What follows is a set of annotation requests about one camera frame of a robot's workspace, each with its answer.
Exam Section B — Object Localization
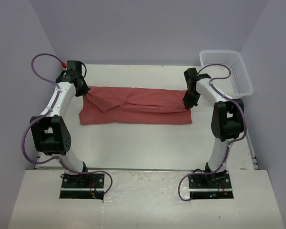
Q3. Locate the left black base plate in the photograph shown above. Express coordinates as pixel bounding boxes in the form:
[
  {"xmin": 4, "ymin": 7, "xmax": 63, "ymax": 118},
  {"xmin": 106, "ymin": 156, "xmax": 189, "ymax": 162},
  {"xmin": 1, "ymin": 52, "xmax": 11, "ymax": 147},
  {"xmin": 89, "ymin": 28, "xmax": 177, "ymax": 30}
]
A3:
[{"xmin": 59, "ymin": 173, "xmax": 105, "ymax": 200}]

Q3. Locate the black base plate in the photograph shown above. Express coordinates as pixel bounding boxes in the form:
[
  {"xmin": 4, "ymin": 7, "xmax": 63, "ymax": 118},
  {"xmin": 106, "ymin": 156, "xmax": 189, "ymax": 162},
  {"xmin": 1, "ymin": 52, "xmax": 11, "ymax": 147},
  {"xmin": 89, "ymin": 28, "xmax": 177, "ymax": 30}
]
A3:
[
  {"xmin": 188, "ymin": 170, "xmax": 234, "ymax": 200},
  {"xmin": 59, "ymin": 173, "xmax": 105, "ymax": 200}
]

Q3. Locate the white plastic basket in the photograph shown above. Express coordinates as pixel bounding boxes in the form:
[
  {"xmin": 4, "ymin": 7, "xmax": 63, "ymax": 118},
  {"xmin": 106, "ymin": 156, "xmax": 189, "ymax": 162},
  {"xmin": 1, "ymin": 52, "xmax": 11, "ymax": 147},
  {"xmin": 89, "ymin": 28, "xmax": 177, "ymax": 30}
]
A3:
[{"xmin": 199, "ymin": 50, "xmax": 253, "ymax": 98}]

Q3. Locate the red t shirt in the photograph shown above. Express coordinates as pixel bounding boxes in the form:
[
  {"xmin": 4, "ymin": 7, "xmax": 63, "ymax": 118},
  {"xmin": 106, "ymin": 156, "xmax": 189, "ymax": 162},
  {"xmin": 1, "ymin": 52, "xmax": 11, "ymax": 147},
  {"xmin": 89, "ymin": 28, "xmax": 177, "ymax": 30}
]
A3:
[{"xmin": 79, "ymin": 86, "xmax": 192, "ymax": 125}]

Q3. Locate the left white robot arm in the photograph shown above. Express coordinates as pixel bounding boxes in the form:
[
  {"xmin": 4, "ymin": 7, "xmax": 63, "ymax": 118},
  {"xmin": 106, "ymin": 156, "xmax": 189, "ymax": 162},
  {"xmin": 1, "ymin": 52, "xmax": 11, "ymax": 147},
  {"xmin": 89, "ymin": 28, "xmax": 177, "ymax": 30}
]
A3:
[{"xmin": 30, "ymin": 61, "xmax": 90, "ymax": 187}]

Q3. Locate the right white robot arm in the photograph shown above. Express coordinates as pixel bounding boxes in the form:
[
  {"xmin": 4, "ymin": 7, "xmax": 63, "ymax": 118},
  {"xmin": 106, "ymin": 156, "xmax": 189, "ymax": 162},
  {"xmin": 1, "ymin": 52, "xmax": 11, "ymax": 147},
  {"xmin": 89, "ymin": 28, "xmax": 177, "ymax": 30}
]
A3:
[{"xmin": 183, "ymin": 68, "xmax": 247, "ymax": 187}]

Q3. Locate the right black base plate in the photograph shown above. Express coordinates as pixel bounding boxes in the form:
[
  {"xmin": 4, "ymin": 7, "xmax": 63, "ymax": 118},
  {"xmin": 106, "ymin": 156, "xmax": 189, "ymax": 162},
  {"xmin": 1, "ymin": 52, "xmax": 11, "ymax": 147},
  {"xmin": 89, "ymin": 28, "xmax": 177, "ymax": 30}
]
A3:
[{"xmin": 188, "ymin": 170, "xmax": 234, "ymax": 200}]

